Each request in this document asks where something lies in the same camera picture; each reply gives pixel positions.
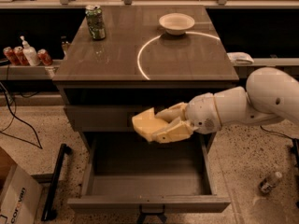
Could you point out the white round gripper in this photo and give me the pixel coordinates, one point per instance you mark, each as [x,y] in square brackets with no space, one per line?
[202,112]

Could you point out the yellow sponge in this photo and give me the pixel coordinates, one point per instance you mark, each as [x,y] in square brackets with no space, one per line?
[146,124]

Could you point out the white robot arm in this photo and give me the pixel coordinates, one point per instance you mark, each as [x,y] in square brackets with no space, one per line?
[270,96]

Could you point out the open bottom drawer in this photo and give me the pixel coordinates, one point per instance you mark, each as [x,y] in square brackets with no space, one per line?
[127,174]

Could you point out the grey drawer cabinet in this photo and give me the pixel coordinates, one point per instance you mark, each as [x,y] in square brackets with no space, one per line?
[139,63]

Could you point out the red soda can middle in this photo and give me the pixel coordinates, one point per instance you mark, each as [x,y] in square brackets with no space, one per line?
[20,55]

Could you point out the red soda can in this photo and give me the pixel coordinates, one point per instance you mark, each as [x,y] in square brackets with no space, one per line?
[20,55]
[44,57]
[9,53]

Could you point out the white folded cloth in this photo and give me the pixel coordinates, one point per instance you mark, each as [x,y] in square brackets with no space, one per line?
[240,58]

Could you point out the white bowl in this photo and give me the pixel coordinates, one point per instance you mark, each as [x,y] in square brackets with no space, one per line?
[176,23]

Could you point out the plastic bottle on floor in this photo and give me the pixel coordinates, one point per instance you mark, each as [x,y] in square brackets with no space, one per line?
[270,182]

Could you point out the green soda can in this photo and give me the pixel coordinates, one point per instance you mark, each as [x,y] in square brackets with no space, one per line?
[95,22]

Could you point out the small glass bottle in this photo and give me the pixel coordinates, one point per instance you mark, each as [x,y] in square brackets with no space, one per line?
[65,44]

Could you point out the red soda can right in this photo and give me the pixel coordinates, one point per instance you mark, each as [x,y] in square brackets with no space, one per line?
[44,57]

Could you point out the black bar on floor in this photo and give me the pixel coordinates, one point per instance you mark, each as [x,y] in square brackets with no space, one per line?
[48,212]

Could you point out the white pump bottle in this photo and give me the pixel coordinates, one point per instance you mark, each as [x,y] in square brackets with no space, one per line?
[30,53]

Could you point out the cardboard box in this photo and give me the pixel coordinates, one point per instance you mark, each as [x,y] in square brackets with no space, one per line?
[19,193]

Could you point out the red soda can left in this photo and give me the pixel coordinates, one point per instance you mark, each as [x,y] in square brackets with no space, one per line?
[9,53]

